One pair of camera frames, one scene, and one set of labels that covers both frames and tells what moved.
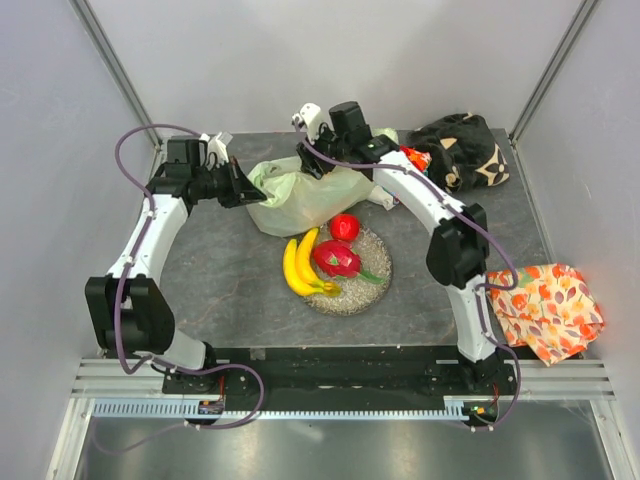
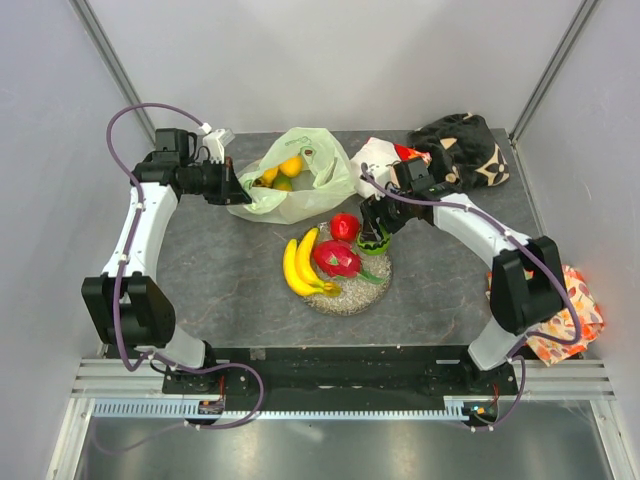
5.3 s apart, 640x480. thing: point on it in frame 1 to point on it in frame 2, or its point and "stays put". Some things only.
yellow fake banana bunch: (300, 269) stays put
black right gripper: (307, 158) to (374, 205)
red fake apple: (344, 227) stays put
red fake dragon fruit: (342, 260) stays put
